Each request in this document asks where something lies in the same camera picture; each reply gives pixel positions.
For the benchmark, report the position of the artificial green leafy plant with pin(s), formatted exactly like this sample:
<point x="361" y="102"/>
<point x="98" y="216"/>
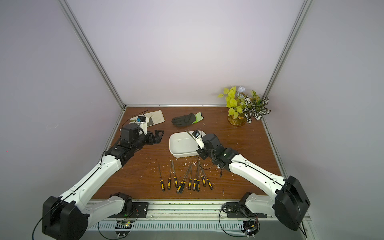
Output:
<point x="252" y="106"/>

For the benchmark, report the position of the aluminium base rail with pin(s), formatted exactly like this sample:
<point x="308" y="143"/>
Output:
<point x="184" y="215"/>

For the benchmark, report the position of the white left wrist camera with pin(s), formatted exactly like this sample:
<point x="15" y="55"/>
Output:
<point x="142" y="122"/>

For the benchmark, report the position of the beige grey work glove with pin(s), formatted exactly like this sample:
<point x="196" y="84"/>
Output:
<point x="154" y="118"/>

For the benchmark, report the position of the amber glass plant vase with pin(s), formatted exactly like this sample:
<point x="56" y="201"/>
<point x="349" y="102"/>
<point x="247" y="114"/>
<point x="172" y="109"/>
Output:
<point x="237" y="122"/>

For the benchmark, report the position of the aluminium corner frame post left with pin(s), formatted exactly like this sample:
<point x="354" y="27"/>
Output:
<point x="68" y="12"/>

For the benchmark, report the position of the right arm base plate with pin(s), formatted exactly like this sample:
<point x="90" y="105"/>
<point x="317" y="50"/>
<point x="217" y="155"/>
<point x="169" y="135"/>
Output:
<point x="235" y="210"/>

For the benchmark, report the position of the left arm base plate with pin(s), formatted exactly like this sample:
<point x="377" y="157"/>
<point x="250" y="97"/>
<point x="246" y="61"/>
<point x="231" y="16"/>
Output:
<point x="137" y="210"/>

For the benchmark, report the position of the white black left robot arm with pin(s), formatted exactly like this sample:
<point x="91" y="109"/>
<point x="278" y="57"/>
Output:
<point x="68" y="216"/>

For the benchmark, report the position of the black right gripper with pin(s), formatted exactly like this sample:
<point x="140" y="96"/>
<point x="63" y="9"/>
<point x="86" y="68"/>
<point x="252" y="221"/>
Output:
<point x="202" y="151"/>

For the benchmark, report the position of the aluminium corner frame post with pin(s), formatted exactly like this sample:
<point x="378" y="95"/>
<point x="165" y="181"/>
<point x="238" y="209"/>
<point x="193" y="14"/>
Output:
<point x="288" y="45"/>
<point x="68" y="12"/>

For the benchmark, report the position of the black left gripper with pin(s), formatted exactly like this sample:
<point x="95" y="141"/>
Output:
<point x="157" y="139"/>

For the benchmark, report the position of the aluminium corner frame post right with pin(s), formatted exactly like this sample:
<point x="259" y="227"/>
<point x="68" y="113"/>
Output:
<point x="288" y="45"/>

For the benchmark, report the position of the black green work glove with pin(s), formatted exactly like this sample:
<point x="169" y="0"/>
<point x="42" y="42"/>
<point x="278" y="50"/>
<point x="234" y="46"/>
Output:
<point x="187" y="120"/>

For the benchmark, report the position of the white plastic storage box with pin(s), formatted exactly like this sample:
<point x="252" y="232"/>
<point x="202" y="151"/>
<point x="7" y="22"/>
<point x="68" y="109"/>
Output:
<point x="182" y="145"/>

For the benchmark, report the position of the right small circuit board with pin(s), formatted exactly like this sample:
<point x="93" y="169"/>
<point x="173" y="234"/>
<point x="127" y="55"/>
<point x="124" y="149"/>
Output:
<point x="251" y="228"/>

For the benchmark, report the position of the left small circuit board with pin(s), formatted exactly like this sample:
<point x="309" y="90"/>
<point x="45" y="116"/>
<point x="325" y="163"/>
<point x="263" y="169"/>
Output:
<point x="123" y="228"/>

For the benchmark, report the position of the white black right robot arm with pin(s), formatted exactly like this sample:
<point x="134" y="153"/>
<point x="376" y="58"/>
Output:
<point x="288" y="199"/>

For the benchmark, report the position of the small circuit board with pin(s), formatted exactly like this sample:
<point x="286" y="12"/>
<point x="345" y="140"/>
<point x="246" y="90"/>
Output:
<point x="251" y="228"/>
<point x="123" y="228"/>

